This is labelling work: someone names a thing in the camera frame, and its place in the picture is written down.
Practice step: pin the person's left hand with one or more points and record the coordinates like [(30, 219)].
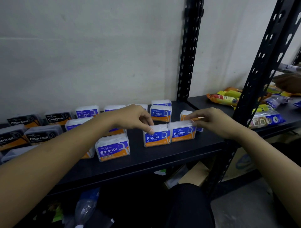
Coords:
[(131, 117)]

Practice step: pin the person's right hand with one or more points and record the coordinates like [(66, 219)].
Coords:
[(218, 123)]

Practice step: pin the blue label dental floss box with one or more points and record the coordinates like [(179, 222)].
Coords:
[(184, 114), (113, 150), (142, 106), (116, 132), (156, 138), (182, 134), (114, 108), (75, 123), (160, 114), (87, 114), (161, 102), (89, 153)]

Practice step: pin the person's left forearm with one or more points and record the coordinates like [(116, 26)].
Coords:
[(47, 169)]

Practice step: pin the person's right forearm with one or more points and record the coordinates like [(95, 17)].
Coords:
[(277, 169)]

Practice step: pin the pile of colourful snack packets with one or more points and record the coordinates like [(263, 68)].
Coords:
[(223, 98)]

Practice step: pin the clear plastic packet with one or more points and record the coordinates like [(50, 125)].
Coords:
[(268, 119)]

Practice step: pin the blue plastic packet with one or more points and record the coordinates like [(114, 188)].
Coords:
[(276, 99)]

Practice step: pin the grey snack packet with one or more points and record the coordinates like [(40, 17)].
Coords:
[(290, 68)]

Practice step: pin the clear plastic bottle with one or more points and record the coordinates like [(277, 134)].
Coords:
[(85, 209)]

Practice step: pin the green plastic packet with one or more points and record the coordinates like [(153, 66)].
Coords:
[(57, 213)]

